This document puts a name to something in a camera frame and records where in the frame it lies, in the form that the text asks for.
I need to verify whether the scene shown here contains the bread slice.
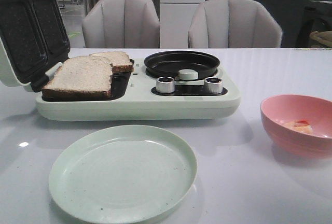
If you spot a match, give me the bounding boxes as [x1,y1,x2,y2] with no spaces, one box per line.
[91,51,133,74]
[41,55,113,100]

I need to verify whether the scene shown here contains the pink bowl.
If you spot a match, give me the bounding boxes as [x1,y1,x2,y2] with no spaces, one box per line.
[260,94,331,159]

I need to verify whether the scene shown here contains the orange shrimp pieces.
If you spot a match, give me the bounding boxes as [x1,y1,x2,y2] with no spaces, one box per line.
[283,120,313,134]

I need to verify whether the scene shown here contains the mint green sandwich maker lid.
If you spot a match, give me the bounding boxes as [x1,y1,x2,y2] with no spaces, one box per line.
[1,0,70,92]

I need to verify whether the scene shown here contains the mint green breakfast maker base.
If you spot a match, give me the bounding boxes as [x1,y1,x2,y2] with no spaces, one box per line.
[36,58,240,121]

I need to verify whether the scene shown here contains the left silver control knob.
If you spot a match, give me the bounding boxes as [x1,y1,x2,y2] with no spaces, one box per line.
[156,76,175,94]

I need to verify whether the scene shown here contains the silver control knob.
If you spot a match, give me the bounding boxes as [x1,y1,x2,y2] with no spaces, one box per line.
[203,77,223,94]
[156,76,175,94]

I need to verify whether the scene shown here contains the black round frying pan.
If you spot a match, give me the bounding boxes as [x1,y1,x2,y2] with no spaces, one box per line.
[144,50,220,80]

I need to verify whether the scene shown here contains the right silver control knob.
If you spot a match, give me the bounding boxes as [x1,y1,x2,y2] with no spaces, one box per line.
[203,77,223,94]

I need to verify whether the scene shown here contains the mint green round plate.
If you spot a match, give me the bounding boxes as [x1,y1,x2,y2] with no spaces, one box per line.
[49,125,197,223]

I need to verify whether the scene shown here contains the left grey upholstered chair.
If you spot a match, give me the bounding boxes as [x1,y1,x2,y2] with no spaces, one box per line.
[82,0,160,48]

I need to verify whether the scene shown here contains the grey upholstered chair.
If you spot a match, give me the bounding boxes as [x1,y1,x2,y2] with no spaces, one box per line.
[82,0,160,48]
[188,0,283,48]

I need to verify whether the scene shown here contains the right grey upholstered chair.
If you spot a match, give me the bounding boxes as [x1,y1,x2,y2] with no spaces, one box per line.
[188,0,283,48]

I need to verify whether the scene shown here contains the white cabinet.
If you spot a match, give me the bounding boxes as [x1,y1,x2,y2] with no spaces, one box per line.
[159,0,205,48]

